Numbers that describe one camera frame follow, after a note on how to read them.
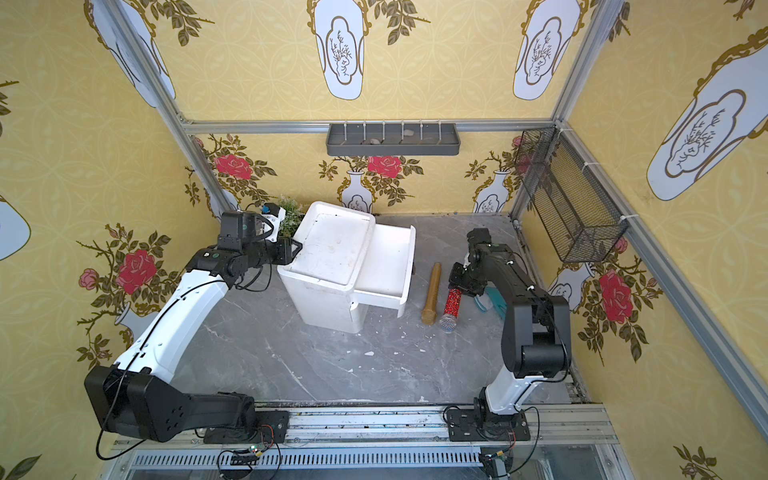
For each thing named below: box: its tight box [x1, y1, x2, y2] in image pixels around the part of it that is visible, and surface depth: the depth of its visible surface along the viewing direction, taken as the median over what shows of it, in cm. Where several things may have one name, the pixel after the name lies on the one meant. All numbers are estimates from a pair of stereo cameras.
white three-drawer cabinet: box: [277, 201, 375, 334], surface depth 83 cm
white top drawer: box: [349, 224, 417, 319], surface depth 89 cm
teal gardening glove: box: [474, 281, 507, 319], surface depth 96 cm
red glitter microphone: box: [439, 288, 462, 333], surface depth 87 cm
